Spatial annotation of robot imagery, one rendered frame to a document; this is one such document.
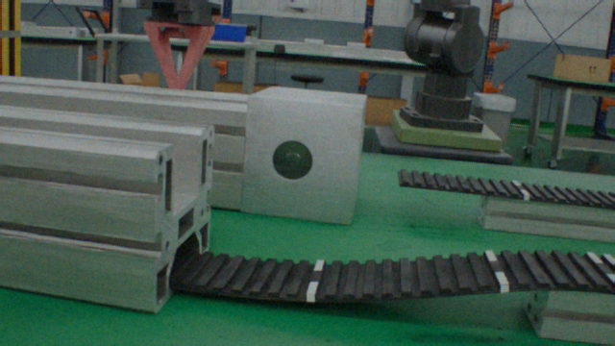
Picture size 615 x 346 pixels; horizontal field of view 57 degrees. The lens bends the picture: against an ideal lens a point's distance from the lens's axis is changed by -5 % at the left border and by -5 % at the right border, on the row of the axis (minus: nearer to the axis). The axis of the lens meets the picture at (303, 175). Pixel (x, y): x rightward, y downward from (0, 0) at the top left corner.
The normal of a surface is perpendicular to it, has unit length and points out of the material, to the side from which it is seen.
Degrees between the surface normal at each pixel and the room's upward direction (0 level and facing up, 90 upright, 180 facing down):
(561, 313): 90
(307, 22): 90
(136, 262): 90
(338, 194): 90
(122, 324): 0
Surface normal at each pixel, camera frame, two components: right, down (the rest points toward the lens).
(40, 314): 0.08, -0.97
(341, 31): -0.05, 0.22
